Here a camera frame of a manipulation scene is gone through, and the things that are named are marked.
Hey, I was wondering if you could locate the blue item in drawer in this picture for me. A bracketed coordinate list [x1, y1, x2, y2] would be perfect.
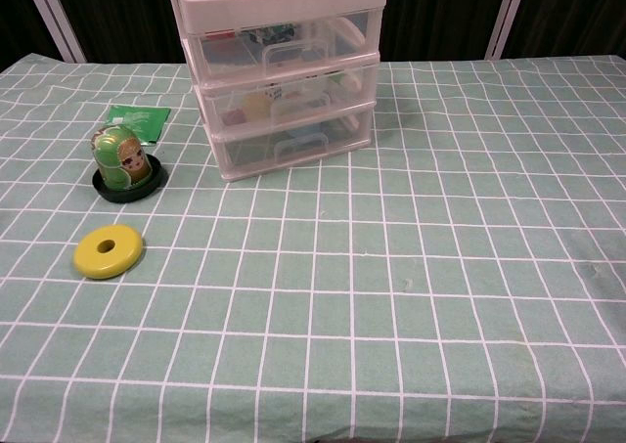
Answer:
[288, 122, 327, 142]

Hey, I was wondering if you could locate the green foil packet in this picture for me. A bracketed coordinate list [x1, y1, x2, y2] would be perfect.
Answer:
[103, 104, 172, 147]

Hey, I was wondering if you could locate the green checked tablecloth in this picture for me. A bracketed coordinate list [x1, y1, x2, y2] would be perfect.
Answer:
[0, 54, 626, 443]

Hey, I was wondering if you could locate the black curtain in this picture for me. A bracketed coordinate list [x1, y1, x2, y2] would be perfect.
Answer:
[0, 0, 65, 72]
[48, 0, 190, 66]
[379, 0, 514, 64]
[503, 0, 626, 61]

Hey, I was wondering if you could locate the green nesting doll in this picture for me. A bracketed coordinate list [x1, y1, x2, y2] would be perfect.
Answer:
[91, 124, 152, 192]

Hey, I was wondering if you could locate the clear drawer with blue contents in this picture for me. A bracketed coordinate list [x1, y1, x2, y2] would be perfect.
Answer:
[212, 105, 376, 178]

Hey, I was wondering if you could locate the clear drawer with yellow contents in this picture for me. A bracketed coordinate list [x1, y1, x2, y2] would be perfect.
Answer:
[200, 64, 379, 134]

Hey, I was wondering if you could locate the yellow ring disc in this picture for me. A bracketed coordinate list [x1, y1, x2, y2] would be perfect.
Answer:
[72, 223, 146, 281]

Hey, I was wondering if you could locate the white frame post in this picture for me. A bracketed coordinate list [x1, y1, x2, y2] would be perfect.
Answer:
[26, 0, 89, 64]
[485, 0, 532, 62]

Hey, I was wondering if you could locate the clear drawer with printed contents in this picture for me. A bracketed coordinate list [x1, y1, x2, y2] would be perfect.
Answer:
[188, 10, 382, 80]

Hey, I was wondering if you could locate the white plastic drawer cabinet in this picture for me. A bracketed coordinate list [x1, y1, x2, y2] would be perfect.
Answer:
[163, 0, 390, 184]

